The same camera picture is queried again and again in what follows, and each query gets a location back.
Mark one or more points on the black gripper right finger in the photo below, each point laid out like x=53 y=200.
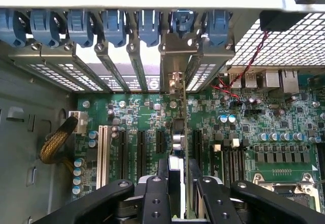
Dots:
x=218 y=203

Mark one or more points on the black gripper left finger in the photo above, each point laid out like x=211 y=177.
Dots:
x=155 y=201

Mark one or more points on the black RAM slot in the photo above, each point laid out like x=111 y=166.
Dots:
x=229 y=163
x=240 y=165

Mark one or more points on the short black expansion slot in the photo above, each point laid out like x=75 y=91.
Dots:
x=160 y=141

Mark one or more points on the metal CPU socket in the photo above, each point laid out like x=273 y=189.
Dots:
x=284 y=191

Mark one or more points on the white PCI expansion slot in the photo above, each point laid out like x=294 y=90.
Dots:
x=102 y=158

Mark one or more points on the white power connector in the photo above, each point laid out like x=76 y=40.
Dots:
x=81 y=122

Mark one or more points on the green motherboard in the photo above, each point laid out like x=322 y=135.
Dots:
x=279 y=112

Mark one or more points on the metal USB port block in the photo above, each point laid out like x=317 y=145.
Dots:
x=251 y=79
x=236 y=79

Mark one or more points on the perforated metal slot cover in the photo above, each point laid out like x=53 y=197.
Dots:
x=50 y=74
x=203 y=74
x=83 y=71

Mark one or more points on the metal rear port block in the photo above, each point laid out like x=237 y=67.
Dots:
x=271 y=79

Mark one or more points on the metal ethernet port block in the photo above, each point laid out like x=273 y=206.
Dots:
x=289 y=81

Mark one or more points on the grey open PC case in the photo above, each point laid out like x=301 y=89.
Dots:
x=20 y=94

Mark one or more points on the blue slot retention clip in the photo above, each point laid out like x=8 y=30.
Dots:
x=10 y=28
x=218 y=31
x=43 y=28
x=114 y=28
x=182 y=22
x=149 y=28
x=80 y=28

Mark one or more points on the black case fan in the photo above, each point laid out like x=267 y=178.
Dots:
x=281 y=20

